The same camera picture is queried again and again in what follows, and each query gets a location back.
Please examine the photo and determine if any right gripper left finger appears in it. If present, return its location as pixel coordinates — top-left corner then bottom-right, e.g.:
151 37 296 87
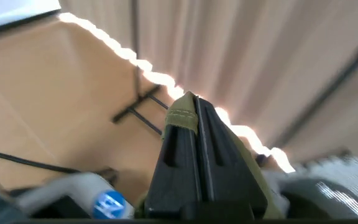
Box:
144 123 203 219

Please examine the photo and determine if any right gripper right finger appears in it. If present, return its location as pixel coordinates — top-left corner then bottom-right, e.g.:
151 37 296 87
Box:
196 96 269 219

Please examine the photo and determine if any green printed shirt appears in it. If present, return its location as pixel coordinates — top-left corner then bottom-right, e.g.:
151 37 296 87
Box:
134 90 285 220

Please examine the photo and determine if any black clothes rack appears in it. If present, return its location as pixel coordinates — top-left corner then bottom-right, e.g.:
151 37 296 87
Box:
112 0 358 166

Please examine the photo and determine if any white laundry basket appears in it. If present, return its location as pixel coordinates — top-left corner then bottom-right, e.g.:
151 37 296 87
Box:
261 155 358 220

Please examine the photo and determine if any beige curtain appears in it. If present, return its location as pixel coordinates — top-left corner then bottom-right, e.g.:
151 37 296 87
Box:
57 0 358 174

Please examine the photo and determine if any black cable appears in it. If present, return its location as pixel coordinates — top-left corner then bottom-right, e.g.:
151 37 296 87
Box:
0 147 80 174

